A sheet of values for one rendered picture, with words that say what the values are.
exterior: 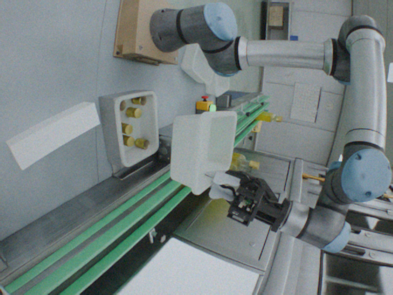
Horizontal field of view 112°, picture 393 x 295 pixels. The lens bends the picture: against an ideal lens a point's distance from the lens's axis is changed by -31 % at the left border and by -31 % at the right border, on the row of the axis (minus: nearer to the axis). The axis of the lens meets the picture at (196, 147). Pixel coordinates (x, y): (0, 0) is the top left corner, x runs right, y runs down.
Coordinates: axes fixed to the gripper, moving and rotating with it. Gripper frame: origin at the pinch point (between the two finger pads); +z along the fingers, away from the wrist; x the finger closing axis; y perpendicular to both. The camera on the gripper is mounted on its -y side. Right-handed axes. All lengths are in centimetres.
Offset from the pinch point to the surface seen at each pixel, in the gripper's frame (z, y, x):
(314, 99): -58, -611, -52
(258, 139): 79, -634, 138
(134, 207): 16.2, 9.0, 15.3
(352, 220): -61, -48, 18
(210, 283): -12.2, 7.8, 27.5
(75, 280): 13.7, 32.8, 25.8
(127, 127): 30.1, 1.3, -3.5
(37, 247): 22.3, 37.0, 17.9
